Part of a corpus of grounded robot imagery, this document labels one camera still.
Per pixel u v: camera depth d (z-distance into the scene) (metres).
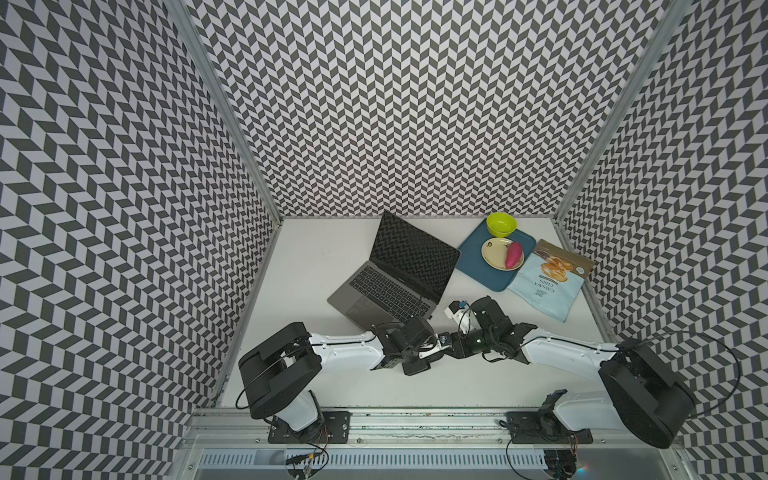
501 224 1.13
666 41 0.70
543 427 0.65
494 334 0.68
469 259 1.09
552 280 1.00
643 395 0.42
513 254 1.02
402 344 0.66
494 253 1.08
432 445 0.72
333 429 0.72
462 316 0.80
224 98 0.87
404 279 1.02
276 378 0.43
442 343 0.74
